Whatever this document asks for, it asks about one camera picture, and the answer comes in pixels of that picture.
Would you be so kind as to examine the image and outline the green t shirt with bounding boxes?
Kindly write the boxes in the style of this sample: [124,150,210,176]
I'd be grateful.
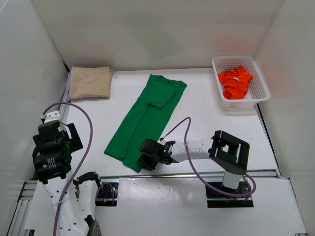
[104,74,187,172]

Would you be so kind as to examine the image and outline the purple t shirt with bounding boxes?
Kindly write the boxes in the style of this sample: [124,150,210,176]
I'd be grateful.
[65,71,109,102]

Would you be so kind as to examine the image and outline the beige t shirt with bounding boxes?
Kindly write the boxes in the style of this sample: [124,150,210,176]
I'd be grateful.
[68,65,114,100]

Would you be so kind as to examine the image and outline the orange t shirt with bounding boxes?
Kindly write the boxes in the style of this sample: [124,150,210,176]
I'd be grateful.
[218,66,253,100]

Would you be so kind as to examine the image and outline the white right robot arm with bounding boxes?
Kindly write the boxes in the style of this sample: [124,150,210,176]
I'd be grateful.
[137,130,250,197]

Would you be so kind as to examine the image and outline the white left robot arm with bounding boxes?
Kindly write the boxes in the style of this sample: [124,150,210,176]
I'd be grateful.
[32,120,103,236]

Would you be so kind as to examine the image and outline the white front cover board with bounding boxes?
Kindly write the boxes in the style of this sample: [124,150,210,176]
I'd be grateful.
[24,177,308,233]

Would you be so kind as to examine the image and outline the white plastic basket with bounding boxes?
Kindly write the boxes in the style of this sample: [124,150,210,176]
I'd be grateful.
[212,56,270,111]

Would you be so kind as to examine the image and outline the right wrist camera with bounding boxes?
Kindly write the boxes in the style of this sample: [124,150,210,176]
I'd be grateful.
[139,139,163,157]

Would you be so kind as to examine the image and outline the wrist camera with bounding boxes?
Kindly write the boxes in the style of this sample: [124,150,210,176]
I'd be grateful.
[33,110,68,146]
[139,139,163,157]

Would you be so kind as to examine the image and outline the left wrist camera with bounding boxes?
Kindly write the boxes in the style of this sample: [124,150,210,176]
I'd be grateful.
[33,110,68,146]

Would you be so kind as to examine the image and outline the aluminium table edge rail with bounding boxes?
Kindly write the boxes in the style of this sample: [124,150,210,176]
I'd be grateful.
[50,93,72,123]

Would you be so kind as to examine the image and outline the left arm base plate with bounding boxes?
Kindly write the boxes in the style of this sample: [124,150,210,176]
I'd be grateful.
[95,180,119,207]

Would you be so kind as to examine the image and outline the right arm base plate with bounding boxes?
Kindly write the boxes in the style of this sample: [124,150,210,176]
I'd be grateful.
[205,181,254,208]

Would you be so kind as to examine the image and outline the aluminium front rail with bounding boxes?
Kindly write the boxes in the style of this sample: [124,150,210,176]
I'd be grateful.
[101,170,281,179]

